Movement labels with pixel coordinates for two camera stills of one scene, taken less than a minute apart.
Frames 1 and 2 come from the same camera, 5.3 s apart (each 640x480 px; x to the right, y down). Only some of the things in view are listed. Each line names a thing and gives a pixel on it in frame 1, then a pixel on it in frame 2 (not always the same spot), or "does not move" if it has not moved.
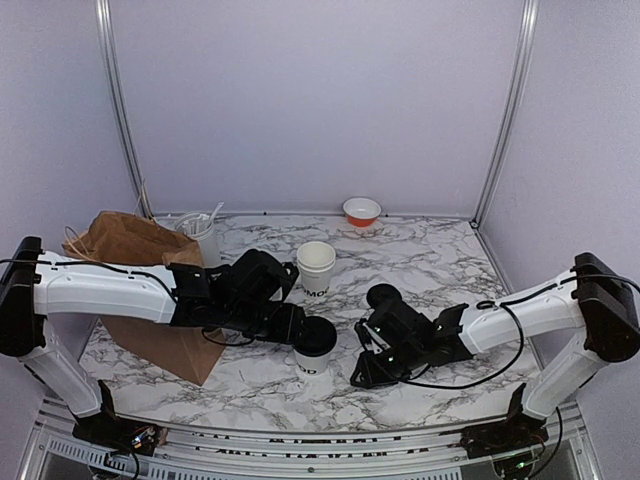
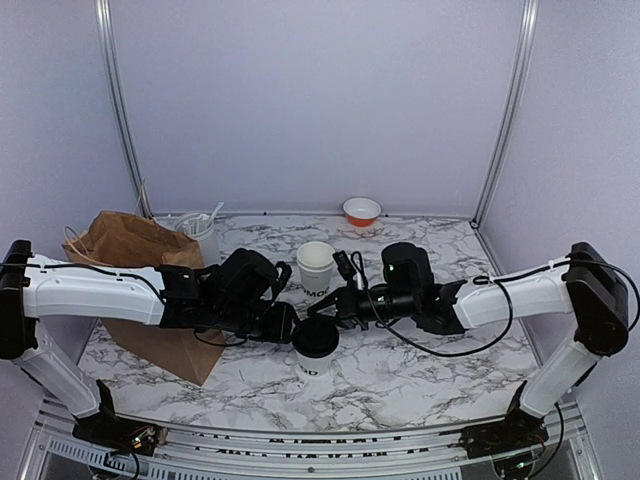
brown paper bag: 125,237 does not move
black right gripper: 370,378 to 343,310
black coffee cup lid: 318,337 does not move
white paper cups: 316,261 does not move
